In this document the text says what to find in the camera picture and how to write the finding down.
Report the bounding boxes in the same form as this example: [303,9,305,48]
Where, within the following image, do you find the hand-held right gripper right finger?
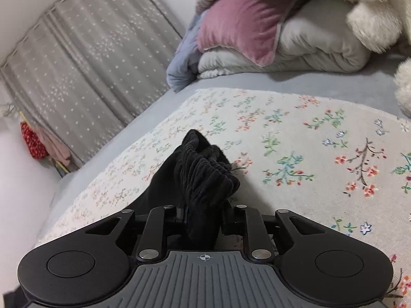
[221,204,325,261]

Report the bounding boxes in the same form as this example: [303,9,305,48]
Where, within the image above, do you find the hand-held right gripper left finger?
[85,205,188,261]

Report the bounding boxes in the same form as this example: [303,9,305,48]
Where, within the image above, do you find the black pants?
[130,129,241,251]

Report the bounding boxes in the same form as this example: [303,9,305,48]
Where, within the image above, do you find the floral printed cloth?
[34,88,411,308]

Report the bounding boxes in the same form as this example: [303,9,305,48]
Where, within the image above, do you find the pink towel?
[34,124,73,168]

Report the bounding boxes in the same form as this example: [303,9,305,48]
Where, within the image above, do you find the blue-grey blanket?
[166,14,208,93]

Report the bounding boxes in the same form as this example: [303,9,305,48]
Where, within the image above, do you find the red floral garment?
[20,121,49,160]

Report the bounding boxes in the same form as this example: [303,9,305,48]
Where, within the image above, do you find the person's left leg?
[0,290,31,308]

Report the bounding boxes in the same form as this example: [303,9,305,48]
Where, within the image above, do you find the grey star-patterned curtain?
[0,0,185,164]

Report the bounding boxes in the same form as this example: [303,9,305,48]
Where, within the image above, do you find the grey folded quilt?
[197,14,372,81]

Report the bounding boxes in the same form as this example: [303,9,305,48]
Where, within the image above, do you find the white plush toy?
[323,0,411,118]

